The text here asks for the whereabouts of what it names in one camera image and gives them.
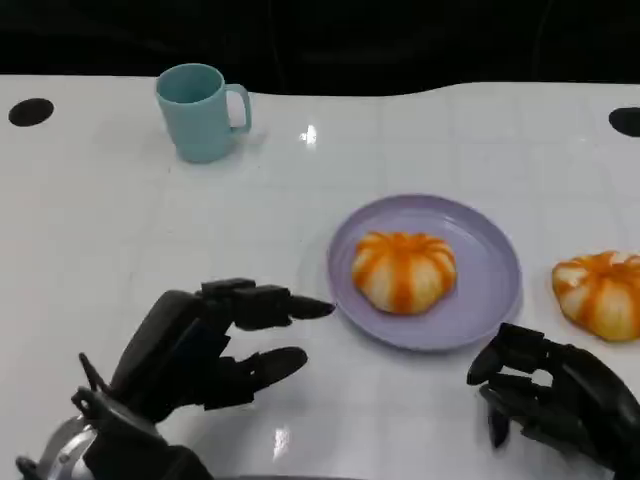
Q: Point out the pale green mug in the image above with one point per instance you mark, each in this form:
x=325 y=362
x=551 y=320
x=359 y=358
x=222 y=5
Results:
x=197 y=122

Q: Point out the orange and white bread roll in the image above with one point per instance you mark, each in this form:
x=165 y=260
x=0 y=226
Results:
x=600 y=295
x=405 y=272

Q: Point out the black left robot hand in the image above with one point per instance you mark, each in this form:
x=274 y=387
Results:
x=170 y=350

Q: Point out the lilac plate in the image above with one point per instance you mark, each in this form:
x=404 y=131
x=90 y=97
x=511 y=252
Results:
x=480 y=240

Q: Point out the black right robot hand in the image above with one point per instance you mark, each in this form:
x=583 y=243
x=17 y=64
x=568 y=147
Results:
x=590 y=400

